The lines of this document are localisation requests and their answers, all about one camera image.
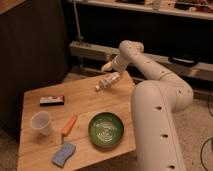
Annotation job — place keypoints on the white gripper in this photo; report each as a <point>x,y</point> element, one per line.
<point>118,63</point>

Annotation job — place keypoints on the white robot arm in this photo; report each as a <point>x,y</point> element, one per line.
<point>153,103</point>

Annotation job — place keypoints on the green ceramic bowl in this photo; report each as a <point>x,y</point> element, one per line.
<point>106,130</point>

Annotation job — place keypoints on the vertical metal pole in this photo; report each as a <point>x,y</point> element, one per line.
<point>79,35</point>

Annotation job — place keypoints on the black rectangular box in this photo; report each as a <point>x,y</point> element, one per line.
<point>51,100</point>

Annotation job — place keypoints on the wooden folding table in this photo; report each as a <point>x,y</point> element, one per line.
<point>82,100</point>

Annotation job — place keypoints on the clear plastic cup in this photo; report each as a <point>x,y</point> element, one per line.
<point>42,123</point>

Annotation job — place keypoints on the blue sponge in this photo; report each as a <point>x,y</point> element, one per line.
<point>63,154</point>

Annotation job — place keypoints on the black handle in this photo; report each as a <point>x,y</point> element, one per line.
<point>186,63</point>

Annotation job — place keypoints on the metal shelf rail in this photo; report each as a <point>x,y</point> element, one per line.
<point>202,71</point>

